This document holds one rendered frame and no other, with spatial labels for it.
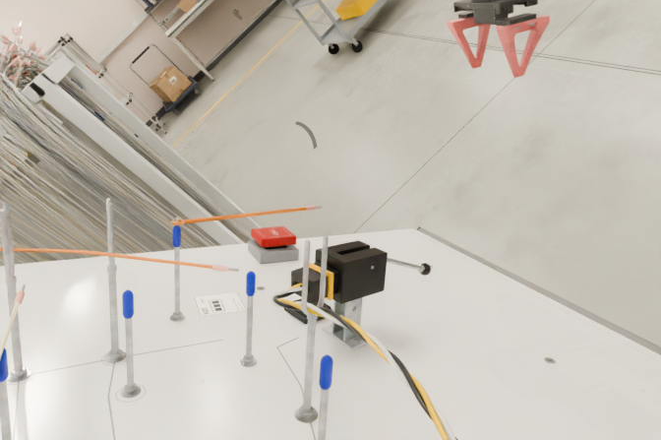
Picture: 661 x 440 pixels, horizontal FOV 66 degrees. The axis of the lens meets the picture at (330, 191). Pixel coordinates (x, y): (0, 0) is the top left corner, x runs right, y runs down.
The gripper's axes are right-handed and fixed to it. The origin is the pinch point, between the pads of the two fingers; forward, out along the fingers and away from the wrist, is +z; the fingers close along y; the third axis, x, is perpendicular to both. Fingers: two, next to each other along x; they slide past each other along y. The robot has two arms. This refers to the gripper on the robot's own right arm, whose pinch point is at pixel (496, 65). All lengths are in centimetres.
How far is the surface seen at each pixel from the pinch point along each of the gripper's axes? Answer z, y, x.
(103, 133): 4, -38, -58
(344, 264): 6.8, 24.4, -33.8
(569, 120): 60, -102, 106
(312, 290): 7.7, 25.3, -37.4
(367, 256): 7.6, 23.2, -31.2
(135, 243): 27, -39, -59
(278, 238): 14.6, 1.4, -36.0
